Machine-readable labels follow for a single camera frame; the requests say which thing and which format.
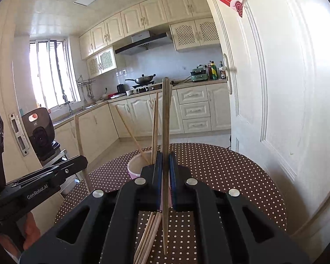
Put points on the black tripod camera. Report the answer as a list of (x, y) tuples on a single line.
[(41, 134)]

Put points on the wok on stove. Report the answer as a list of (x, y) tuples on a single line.
[(143, 80)]

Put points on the kitchen cabinets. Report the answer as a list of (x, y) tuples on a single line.
[(195, 108), (189, 22)]

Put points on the door handle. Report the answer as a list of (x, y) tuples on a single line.
[(227, 71)]

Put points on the black electric kettle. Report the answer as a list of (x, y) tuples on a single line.
[(121, 88)]

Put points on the wooden chopstick on table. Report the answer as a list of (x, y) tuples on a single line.
[(148, 239), (153, 235), (142, 243)]

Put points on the gas stove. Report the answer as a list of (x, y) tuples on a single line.
[(149, 87)]

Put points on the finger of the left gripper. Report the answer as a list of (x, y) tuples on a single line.
[(27, 192)]

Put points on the kitchen faucet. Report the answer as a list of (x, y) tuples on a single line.
[(67, 103)]

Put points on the window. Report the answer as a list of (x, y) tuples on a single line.
[(52, 73)]

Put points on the metal rack shelf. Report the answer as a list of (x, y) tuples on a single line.
[(59, 155)]

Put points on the range hood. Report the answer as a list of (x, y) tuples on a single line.
[(146, 44)]

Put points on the wall utensil rack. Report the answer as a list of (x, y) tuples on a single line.
[(85, 85)]

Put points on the lower kitchen cabinets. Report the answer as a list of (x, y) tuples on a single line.
[(195, 108)]

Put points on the person left hand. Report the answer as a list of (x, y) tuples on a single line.
[(31, 231)]

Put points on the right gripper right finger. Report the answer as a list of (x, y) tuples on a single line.
[(229, 229)]

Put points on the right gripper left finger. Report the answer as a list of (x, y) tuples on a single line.
[(102, 227)]

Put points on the upper kitchen cabinets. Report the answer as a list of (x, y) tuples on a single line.
[(189, 22)]

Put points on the green sauce bottle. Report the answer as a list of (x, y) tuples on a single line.
[(214, 70)]

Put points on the green electric cooker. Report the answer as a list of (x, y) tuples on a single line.
[(199, 74)]

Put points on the white door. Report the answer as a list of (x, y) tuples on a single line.
[(278, 58)]

